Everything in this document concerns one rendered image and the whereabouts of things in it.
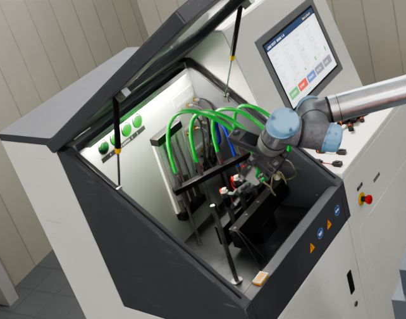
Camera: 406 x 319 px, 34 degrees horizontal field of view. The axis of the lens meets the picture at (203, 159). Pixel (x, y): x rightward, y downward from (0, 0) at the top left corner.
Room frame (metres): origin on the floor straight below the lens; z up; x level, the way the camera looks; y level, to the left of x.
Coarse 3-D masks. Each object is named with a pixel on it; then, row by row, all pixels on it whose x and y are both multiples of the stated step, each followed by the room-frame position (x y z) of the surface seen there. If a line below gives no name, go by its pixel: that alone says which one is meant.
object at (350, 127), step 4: (360, 116) 2.38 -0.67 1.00; (344, 120) 2.36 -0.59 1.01; (348, 120) 2.37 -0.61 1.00; (352, 120) 2.35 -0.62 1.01; (356, 120) 2.36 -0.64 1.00; (360, 120) 2.36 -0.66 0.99; (364, 120) 2.36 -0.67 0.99; (340, 124) 2.35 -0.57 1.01; (344, 124) 2.39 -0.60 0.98; (348, 124) 2.32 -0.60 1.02; (352, 124) 2.34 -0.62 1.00; (348, 128) 2.30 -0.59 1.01; (352, 128) 2.32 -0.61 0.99
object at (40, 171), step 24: (96, 72) 2.44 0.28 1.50; (72, 96) 2.26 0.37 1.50; (24, 120) 2.17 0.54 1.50; (48, 120) 2.09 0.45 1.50; (24, 144) 2.04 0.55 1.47; (24, 168) 2.09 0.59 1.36; (48, 168) 1.99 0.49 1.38; (48, 192) 2.03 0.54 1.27; (72, 192) 1.94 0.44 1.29; (48, 216) 2.08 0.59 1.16; (72, 216) 1.98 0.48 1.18; (72, 240) 2.03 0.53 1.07; (72, 264) 2.07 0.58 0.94; (96, 264) 1.97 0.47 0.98; (72, 288) 2.13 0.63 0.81; (96, 288) 2.02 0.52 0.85; (96, 312) 2.07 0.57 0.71; (120, 312) 1.96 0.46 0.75
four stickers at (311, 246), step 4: (336, 208) 1.98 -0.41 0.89; (336, 212) 1.97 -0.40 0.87; (328, 220) 1.93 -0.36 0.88; (328, 224) 1.92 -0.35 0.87; (320, 228) 1.88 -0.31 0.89; (328, 228) 1.92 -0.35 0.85; (320, 232) 1.88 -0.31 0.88; (320, 236) 1.88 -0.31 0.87; (312, 240) 1.84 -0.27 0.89; (312, 244) 1.83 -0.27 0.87; (312, 248) 1.83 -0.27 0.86
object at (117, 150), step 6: (114, 102) 1.71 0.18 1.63; (114, 108) 1.72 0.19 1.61; (114, 114) 1.73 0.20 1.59; (114, 120) 1.74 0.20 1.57; (114, 126) 1.74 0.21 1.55; (114, 132) 1.75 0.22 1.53; (114, 138) 1.76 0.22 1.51; (120, 138) 1.76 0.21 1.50; (114, 144) 1.77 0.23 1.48; (120, 144) 1.77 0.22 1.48; (114, 150) 1.78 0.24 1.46; (120, 150) 1.78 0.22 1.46; (120, 186) 1.83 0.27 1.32
